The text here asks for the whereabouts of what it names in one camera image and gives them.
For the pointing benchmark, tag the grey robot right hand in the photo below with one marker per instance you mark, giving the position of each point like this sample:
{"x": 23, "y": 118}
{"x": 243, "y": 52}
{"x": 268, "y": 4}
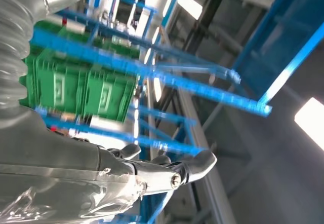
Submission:
{"x": 50, "y": 168}

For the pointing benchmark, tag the blue metal shelf rack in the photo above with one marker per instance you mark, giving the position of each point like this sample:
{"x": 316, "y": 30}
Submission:
{"x": 202, "y": 90}

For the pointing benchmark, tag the green plastic crate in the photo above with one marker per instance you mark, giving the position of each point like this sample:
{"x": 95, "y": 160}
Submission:
{"x": 108, "y": 98}
{"x": 58, "y": 88}

